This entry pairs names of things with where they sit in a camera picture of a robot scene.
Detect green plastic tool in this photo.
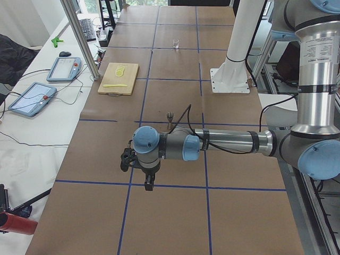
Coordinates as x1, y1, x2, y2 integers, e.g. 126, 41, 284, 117
51, 37, 64, 48

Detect clear glass measuring cup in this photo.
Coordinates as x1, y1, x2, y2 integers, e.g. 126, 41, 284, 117
173, 39, 179, 49

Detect white plastic chair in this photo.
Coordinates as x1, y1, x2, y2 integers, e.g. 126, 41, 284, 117
258, 93, 298, 127

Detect red cylinder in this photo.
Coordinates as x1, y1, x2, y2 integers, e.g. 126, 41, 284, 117
1, 212, 38, 235

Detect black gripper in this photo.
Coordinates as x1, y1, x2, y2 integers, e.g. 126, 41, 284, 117
140, 162, 161, 191

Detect black keyboard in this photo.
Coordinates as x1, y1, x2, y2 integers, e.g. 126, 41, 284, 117
79, 19, 96, 41

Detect lemon slices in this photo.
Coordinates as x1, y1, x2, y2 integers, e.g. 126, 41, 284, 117
115, 65, 125, 77

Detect person in dark jacket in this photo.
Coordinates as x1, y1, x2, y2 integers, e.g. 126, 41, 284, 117
1, 35, 39, 86

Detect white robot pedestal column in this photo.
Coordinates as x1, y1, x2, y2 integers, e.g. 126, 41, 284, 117
210, 0, 267, 94

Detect steel jigger measuring cup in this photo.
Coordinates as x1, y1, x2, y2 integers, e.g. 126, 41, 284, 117
166, 112, 174, 130

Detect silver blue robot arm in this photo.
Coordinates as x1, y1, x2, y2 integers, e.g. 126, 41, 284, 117
121, 1, 339, 191

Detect yellow plastic knife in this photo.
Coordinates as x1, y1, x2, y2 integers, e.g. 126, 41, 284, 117
103, 83, 128, 88

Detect blue teach pendant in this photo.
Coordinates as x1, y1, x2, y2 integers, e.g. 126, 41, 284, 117
8, 82, 57, 117
46, 57, 81, 82

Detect aluminium frame post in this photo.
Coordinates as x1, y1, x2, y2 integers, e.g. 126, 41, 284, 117
60, 0, 100, 81

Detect near blue teach pendant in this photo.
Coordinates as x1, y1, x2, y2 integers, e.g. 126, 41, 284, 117
8, 82, 57, 117

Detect black computer mouse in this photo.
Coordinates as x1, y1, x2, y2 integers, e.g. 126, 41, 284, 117
58, 51, 72, 57

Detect far blue teach pendant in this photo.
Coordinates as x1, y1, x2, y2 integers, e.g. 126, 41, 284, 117
46, 57, 81, 82

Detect bamboo cutting board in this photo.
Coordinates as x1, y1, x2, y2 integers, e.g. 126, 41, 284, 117
98, 63, 139, 96

